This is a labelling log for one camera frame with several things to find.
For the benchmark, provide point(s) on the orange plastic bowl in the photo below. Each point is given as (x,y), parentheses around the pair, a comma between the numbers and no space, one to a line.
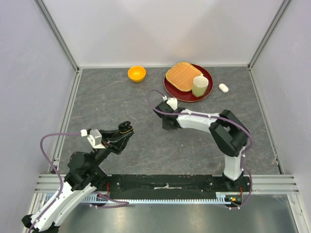
(136,74)

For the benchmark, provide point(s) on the black earbud charging case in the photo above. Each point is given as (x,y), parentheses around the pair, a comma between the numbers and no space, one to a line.
(125,127)

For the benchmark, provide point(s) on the pale green cup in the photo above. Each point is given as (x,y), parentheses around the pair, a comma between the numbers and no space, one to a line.
(199,87)

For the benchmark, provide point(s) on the dark red round tray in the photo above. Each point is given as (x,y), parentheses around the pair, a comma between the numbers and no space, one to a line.
(188,96)

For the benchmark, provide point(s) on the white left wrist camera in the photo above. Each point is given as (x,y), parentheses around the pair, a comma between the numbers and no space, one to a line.
(95,139)

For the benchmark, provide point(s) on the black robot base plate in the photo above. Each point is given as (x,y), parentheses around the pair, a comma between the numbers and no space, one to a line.
(171,186)

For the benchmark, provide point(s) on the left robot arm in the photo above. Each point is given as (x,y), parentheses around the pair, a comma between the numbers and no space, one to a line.
(84,177)

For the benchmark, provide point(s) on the light blue cable duct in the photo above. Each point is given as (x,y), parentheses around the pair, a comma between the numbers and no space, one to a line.
(219,199)

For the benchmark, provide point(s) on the woven bamboo tray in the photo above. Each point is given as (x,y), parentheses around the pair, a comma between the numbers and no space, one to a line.
(181,76)

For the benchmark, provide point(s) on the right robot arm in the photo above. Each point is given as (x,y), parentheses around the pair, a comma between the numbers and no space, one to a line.
(229,134)

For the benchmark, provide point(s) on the white earbud charging case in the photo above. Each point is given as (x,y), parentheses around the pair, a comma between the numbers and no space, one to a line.
(223,88)

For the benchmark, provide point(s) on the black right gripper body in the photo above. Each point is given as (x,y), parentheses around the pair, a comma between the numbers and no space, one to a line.
(165,126)

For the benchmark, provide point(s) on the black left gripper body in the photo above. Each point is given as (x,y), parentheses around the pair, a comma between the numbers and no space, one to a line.
(115,147)

